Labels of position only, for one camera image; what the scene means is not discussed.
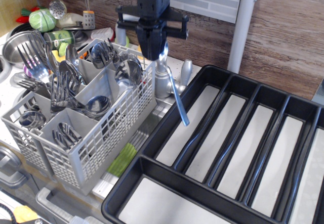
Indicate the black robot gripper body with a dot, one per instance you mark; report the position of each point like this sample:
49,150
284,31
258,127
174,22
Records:
153,14

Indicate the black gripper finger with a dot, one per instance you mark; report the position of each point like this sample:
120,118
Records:
158,40
144,34

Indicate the small steel spoon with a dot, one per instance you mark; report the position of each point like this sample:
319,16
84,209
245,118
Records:
174,87

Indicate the large steel spoon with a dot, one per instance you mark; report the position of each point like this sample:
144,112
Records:
129,74

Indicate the steel spoon bowl centre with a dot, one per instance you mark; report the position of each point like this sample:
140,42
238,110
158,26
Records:
97,106

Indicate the grey plastic cutlery basket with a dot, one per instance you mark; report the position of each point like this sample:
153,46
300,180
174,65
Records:
80,168

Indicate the steel spoon bowl front-left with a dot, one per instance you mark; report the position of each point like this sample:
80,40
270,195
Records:
32,119

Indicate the black cutlery tray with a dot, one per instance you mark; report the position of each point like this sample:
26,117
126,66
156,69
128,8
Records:
251,154

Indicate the steel spoons back compartment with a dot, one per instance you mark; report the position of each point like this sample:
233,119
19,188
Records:
103,53

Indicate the silver toy faucet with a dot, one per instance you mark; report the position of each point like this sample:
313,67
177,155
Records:
163,83

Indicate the small hanging grater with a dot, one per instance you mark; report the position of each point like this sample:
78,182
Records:
88,17

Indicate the small hanging strainer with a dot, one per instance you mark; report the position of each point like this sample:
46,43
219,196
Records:
57,9

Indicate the green labelled toy can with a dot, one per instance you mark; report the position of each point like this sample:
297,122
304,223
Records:
56,38

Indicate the steel fork cluster centre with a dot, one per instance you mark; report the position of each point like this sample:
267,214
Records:
64,88

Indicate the green toy cabbage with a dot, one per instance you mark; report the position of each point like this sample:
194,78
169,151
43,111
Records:
42,20

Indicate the large steel fork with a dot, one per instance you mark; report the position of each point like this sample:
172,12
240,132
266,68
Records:
33,56

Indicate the red toy pepper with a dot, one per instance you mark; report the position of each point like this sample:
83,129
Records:
25,13

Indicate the stainless steel pot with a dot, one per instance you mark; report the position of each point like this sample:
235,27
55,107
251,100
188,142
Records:
15,43

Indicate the green striped sponge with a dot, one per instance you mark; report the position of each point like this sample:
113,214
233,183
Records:
121,162

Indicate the yellow cloth corner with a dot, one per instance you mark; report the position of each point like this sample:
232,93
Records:
24,214

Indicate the white metal post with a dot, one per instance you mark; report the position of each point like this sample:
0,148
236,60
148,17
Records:
244,16

